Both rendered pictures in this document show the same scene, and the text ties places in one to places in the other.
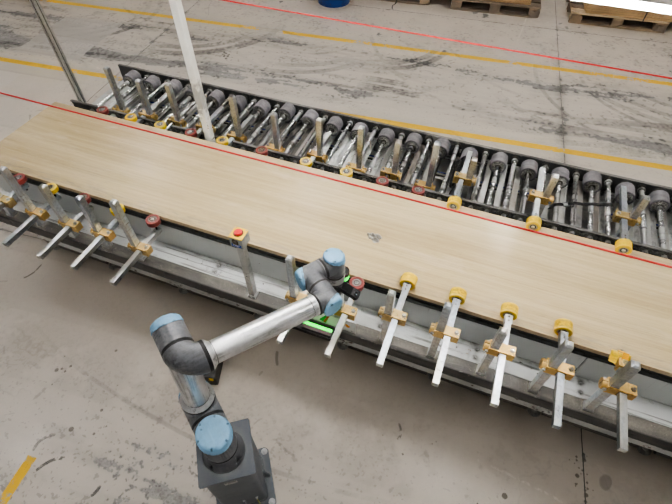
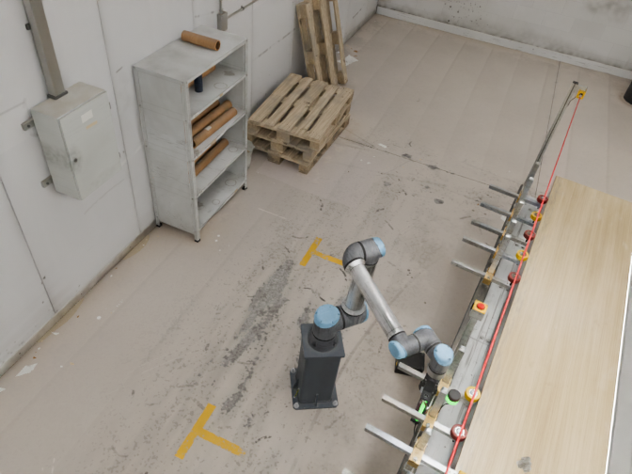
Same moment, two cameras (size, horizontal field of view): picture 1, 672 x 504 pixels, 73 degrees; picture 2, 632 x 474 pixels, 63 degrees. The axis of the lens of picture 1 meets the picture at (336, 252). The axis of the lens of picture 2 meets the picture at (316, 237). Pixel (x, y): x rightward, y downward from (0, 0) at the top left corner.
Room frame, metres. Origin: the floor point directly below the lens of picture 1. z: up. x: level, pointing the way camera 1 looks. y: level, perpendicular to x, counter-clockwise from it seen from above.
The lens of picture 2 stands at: (0.58, -1.42, 3.31)
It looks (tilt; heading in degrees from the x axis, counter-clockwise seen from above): 44 degrees down; 92
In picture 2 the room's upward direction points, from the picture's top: 8 degrees clockwise
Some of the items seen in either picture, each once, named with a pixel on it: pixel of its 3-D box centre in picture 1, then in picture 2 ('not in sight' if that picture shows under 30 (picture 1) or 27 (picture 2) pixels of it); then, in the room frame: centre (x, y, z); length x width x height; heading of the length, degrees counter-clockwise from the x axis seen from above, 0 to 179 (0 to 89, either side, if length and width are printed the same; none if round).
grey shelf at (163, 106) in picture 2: not in sight; (199, 137); (-0.68, 2.23, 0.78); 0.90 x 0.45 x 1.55; 75
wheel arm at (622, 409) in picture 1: (622, 407); not in sight; (0.71, -1.19, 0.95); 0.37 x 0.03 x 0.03; 159
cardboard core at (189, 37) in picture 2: not in sight; (200, 40); (-0.66, 2.33, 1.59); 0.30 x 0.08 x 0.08; 165
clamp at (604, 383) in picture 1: (617, 387); not in sight; (0.79, -1.21, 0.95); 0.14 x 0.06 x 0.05; 69
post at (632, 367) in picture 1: (608, 388); not in sight; (0.80, -1.18, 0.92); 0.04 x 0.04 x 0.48; 69
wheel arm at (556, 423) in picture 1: (560, 372); not in sight; (0.86, -0.98, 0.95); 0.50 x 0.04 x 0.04; 159
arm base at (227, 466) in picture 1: (222, 448); (323, 335); (0.63, 0.51, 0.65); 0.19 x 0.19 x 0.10
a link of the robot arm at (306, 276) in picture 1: (312, 276); (425, 339); (1.10, 0.10, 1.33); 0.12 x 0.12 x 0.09; 34
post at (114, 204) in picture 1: (128, 231); (496, 260); (1.70, 1.15, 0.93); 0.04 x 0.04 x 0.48; 69
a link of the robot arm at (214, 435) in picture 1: (215, 436); (326, 321); (0.64, 0.52, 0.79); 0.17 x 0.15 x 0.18; 34
